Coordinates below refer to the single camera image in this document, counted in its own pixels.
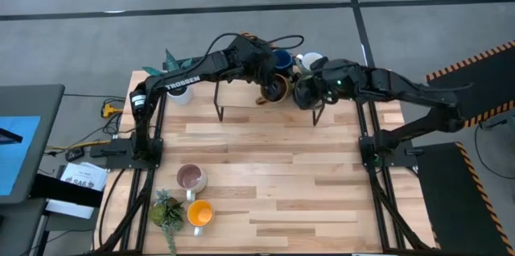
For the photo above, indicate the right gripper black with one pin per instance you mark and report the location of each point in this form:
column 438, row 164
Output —
column 342, row 81

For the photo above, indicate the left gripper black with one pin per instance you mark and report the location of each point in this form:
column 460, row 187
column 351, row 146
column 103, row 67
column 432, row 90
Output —
column 259, row 60

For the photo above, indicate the black mug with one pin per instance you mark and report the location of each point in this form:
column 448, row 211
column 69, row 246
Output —
column 305, row 95

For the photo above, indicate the tan mug dark inside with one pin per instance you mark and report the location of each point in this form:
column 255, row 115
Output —
column 287, row 89

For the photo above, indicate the teal blue glazed mug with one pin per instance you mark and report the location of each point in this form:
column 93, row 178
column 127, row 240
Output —
column 283, row 60

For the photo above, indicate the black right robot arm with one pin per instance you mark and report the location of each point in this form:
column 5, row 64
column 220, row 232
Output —
column 402, row 85

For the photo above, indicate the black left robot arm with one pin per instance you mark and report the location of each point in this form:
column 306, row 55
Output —
column 181, row 81

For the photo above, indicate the white patterned mug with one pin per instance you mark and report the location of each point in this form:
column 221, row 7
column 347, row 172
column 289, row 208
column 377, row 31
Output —
column 313, row 59

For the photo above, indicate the wooden shelf riser black legs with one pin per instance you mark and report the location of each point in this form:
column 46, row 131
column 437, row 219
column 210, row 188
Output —
column 241, row 95

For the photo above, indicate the artificial plant in white pot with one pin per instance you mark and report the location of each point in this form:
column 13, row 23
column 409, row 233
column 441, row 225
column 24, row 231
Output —
column 180, row 95

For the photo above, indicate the white mug pink inside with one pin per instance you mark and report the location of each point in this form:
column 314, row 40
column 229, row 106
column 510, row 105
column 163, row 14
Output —
column 191, row 177

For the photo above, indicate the black hazard-striped floor mat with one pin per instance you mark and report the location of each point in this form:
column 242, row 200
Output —
column 450, row 199
column 483, row 79

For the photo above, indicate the yellow power plug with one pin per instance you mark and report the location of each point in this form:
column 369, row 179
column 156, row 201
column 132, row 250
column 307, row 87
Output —
column 109, row 110

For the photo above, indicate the small artificial succulent plant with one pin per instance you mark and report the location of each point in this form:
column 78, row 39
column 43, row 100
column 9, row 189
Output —
column 167, row 213

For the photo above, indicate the small black device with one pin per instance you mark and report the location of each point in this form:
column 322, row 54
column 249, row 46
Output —
column 74, row 154

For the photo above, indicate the printed white paper sheet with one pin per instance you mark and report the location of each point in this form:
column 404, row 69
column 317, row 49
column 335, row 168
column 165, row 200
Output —
column 82, row 177

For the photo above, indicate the plain white paper sheet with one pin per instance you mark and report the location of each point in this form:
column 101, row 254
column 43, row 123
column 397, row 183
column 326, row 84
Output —
column 68, row 209

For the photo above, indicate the grey monitor blue screen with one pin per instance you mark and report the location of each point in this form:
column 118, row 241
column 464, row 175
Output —
column 20, row 155

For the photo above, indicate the black metal rig frame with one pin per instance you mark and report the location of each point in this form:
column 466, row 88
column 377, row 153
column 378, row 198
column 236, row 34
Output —
column 120, row 155

